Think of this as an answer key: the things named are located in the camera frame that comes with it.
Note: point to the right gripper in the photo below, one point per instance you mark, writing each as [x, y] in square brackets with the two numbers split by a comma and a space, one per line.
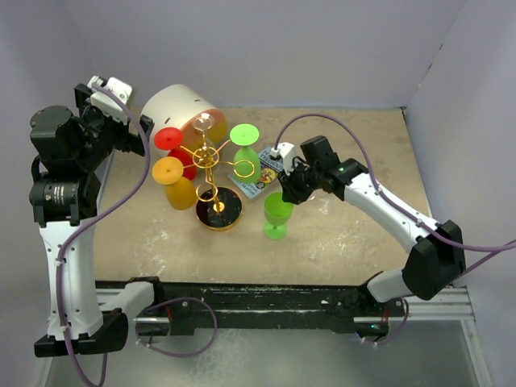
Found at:
[291, 193]

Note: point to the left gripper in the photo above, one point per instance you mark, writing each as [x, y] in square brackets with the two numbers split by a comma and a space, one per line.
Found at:
[128, 141]

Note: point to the red plastic goblet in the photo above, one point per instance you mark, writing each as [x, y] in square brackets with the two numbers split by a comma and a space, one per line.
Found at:
[169, 139]

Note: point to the green goblet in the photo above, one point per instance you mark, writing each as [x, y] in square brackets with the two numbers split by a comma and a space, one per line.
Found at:
[246, 160]
[277, 213]

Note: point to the orange plastic goblet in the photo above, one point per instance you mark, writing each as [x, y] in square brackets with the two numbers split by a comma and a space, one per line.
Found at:
[179, 190]

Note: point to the clear wine glass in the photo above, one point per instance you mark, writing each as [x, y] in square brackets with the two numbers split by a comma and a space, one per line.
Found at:
[205, 155]

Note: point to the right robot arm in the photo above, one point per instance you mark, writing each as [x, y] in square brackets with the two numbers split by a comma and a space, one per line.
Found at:
[434, 260]

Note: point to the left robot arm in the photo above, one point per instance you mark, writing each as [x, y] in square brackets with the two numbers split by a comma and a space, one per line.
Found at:
[71, 145]

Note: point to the gold wine glass rack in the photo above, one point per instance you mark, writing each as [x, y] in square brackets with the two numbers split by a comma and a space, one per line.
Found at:
[219, 208]

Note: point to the colourful children's book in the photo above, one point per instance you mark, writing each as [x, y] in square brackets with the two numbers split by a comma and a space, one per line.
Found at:
[270, 170]

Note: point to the white orange cylinder appliance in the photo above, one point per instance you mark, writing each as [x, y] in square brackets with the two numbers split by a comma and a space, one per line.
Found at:
[176, 106]

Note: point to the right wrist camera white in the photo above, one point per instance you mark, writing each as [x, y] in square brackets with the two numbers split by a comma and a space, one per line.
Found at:
[286, 152]

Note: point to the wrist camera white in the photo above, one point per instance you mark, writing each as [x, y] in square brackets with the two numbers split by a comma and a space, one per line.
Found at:
[286, 152]
[107, 96]

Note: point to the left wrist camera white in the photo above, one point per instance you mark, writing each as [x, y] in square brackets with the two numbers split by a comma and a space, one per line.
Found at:
[107, 96]

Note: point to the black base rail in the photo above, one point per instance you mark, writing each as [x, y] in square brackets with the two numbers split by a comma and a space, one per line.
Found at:
[186, 307]

